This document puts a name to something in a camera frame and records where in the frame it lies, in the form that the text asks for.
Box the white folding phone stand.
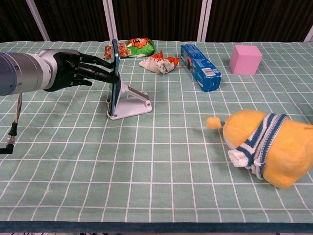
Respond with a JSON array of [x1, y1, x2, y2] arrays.
[[105, 82, 153, 120]]

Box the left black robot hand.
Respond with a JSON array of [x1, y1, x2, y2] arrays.
[[39, 49, 121, 93]]

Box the orange green snack bag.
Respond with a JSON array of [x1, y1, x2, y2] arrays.
[[103, 37, 156, 60]]

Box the crumpled white orange wrapper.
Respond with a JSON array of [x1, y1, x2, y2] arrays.
[[138, 49, 180, 75]]

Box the green checkered tablecloth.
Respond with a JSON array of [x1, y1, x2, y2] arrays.
[[0, 40, 313, 233]]

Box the arm cable with connector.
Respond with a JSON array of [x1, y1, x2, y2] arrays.
[[0, 93, 23, 155]]

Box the blue cookie box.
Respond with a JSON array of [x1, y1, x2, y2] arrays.
[[180, 44, 223, 93]]

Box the black smartphone blue case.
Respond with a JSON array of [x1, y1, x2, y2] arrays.
[[108, 39, 122, 117]]

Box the pink cube block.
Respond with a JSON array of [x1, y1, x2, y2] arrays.
[[229, 45, 263, 75]]

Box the white frame post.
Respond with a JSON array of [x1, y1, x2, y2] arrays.
[[25, 0, 51, 42], [303, 27, 313, 42], [102, 0, 119, 42], [197, 0, 212, 42]]

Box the yellow plush toy with scarf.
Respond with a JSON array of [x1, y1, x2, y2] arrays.
[[206, 109, 313, 189]]

